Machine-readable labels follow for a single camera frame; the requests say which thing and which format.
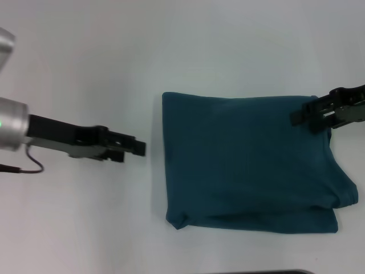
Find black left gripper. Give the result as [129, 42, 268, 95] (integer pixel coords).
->
[26, 114, 147, 164]

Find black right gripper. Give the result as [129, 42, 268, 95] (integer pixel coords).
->
[289, 83, 365, 134]

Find teal blue FREE print T-shirt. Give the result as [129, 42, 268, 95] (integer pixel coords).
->
[161, 91, 359, 235]

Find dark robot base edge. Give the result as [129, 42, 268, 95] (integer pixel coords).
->
[252, 269, 314, 274]

